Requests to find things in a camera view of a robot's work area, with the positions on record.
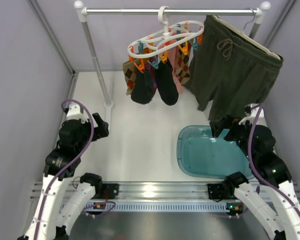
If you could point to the olive green shorts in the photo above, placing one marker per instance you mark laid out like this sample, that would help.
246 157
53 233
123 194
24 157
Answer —
230 70

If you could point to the black sock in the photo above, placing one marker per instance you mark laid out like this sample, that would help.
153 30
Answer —
165 84
144 90

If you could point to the wire clothes hanger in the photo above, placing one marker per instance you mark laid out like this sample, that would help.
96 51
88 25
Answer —
254 13

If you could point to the brown argyle sock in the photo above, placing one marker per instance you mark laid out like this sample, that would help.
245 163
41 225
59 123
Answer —
131 68
183 70

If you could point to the white clothes rack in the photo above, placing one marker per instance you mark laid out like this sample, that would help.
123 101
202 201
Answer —
107 89

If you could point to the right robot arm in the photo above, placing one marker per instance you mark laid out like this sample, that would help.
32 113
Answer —
282 220

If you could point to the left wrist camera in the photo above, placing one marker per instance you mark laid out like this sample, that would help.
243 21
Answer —
75 113

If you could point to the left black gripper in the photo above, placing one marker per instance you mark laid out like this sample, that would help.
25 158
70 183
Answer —
99 127

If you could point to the pink patterned sock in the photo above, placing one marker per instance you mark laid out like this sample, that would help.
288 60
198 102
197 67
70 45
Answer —
171 54

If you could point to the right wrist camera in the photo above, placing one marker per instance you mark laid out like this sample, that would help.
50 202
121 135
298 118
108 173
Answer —
251 111

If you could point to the white clip sock hanger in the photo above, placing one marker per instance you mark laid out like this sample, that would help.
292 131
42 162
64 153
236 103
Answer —
157 44

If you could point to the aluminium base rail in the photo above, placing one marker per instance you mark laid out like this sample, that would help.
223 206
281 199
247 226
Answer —
135 196

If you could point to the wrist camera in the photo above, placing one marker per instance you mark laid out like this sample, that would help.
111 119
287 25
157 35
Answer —
75 113
251 111

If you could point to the maroon purple sock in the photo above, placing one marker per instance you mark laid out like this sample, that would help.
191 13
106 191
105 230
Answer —
152 71

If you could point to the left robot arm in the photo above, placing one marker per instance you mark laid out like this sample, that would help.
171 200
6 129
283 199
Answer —
51 220

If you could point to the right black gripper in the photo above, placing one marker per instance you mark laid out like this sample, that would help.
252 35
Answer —
221 128

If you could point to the teal plastic basin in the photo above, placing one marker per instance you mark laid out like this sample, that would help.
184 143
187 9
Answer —
199 154

